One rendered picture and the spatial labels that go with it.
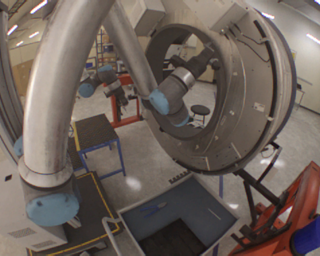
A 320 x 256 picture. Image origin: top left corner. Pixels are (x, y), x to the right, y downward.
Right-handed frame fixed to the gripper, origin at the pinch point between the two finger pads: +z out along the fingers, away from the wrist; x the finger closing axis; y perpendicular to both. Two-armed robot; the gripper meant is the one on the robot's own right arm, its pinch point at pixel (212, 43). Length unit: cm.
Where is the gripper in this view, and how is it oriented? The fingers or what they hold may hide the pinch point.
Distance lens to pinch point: 66.2
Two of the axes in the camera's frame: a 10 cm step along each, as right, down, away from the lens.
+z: 6.9, -7.2, 0.2
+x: -0.7, -1.0, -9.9
